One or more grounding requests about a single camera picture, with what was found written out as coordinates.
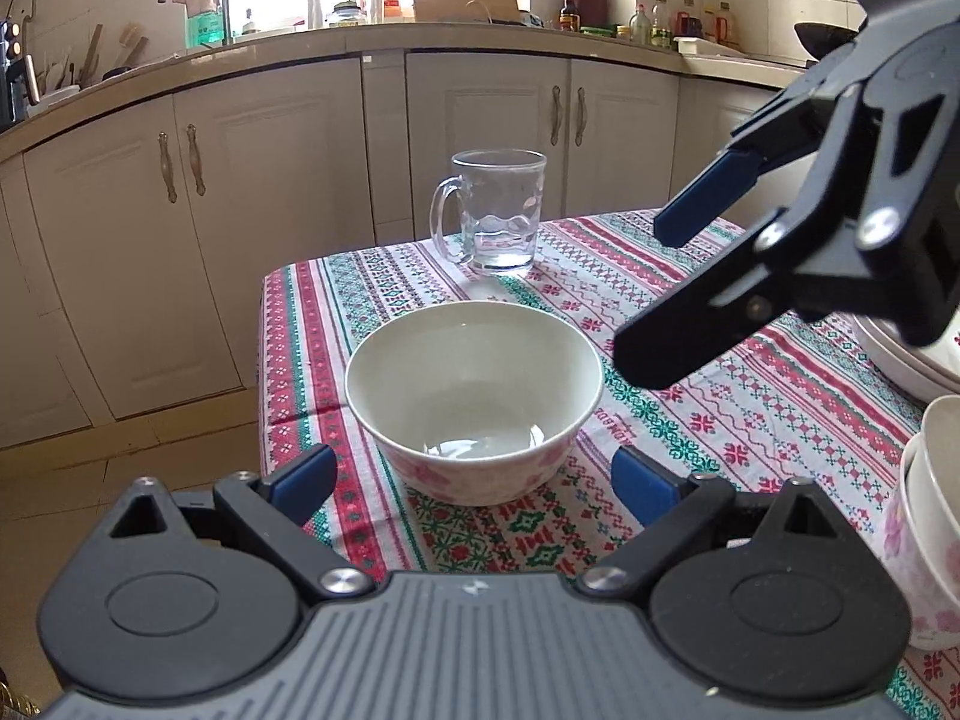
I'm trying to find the white bowl pink flowers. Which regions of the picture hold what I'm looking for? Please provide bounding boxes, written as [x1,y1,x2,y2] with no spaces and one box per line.
[878,395,958,650]
[345,301,604,507]

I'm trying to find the white kitchen cabinets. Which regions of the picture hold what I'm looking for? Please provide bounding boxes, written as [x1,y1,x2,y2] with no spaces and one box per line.
[2,50,789,447]

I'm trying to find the black wok on stove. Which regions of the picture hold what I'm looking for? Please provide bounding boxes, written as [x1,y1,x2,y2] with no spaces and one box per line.
[794,21,857,62]

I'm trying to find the white plate with flower print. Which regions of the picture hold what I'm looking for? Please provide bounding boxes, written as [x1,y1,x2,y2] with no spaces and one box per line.
[851,316,958,403]

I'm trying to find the patterned tablecloth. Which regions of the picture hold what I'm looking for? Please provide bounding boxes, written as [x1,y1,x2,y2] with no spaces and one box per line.
[257,208,960,720]

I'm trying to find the clear glass mug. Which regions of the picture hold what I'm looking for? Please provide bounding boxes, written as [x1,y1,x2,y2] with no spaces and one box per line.
[428,148,547,275]

